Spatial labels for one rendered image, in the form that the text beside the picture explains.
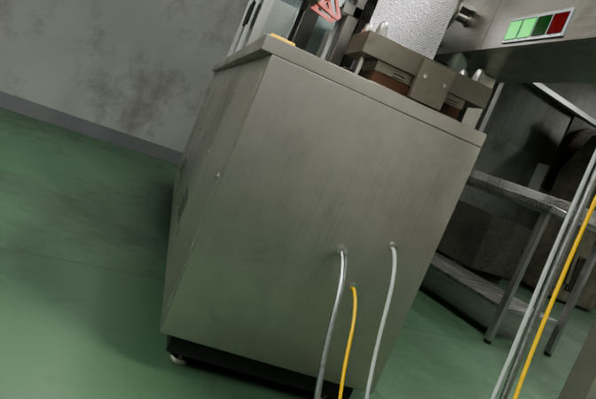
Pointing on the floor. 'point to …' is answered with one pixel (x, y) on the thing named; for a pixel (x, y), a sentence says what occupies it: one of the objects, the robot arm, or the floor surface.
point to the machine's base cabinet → (301, 224)
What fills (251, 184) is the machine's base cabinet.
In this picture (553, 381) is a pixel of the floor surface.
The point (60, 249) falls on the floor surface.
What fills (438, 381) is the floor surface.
